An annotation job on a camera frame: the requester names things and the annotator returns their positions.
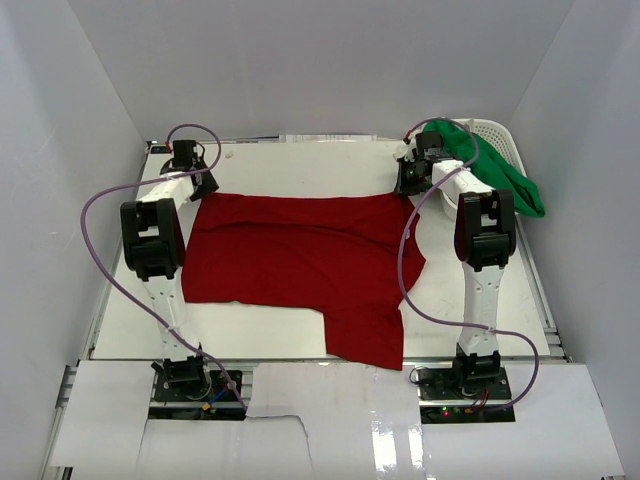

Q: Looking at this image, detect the green t shirt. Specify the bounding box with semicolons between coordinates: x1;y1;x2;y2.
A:
423;117;547;219

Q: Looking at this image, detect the red t shirt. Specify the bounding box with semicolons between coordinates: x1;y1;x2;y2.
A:
181;193;426;370

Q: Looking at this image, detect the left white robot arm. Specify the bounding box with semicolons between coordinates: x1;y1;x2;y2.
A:
120;140;218;401

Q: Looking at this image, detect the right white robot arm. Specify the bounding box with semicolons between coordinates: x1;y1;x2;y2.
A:
394;131;516;396

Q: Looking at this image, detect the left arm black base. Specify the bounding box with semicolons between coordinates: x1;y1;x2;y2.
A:
148;356;246;421

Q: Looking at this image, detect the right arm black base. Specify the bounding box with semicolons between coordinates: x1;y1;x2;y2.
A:
409;366;516;425

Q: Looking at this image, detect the white t shirt in basket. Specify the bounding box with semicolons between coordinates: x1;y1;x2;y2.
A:
393;143;413;162

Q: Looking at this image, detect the black label sticker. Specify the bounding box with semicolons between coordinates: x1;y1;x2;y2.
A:
149;145;171;154

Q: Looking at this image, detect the white plastic laundry basket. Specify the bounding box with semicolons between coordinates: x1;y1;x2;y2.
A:
439;116;527;224

